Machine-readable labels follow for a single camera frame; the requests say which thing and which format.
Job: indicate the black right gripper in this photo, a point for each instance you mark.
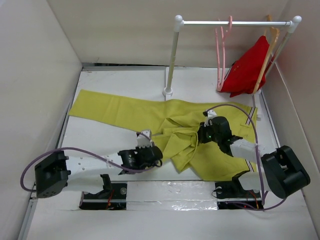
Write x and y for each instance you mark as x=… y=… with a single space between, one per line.
x=201 y=133

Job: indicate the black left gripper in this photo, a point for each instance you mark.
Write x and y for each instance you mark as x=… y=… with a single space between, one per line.
x=137 y=148

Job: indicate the yellow-green trousers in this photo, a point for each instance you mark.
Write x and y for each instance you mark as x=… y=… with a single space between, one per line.
x=174 y=125

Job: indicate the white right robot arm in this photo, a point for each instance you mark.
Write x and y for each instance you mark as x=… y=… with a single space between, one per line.
x=283 y=174

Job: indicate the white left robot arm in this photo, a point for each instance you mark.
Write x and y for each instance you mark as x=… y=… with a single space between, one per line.
x=56 y=172

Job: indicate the pink plastic hanger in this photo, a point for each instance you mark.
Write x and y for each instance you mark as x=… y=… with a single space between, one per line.
x=220 y=44

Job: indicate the wooden hanger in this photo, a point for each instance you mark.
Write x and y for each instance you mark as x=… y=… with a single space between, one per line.
x=274 y=35

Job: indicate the red shorts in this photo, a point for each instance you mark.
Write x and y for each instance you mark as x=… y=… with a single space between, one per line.
x=243 y=74

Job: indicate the white clothes rack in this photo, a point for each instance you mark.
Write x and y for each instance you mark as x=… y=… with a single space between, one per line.
x=179 y=23

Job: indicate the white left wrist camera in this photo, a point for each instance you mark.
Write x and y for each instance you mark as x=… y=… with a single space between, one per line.
x=144 y=139

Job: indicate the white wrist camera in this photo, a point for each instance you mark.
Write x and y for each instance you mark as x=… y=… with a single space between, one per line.
x=209 y=115
x=144 y=139

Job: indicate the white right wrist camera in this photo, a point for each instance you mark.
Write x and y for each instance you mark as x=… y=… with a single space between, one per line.
x=209 y=115

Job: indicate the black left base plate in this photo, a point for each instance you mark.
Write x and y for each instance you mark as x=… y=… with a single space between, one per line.
x=115 y=200

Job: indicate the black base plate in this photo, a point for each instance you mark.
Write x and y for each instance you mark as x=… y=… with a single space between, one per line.
x=231 y=196
x=115 y=200

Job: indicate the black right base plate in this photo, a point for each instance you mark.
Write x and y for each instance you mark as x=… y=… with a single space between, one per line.
x=231 y=196

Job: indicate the aluminium frame rail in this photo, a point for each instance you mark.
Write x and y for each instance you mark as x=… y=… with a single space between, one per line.
x=27 y=220

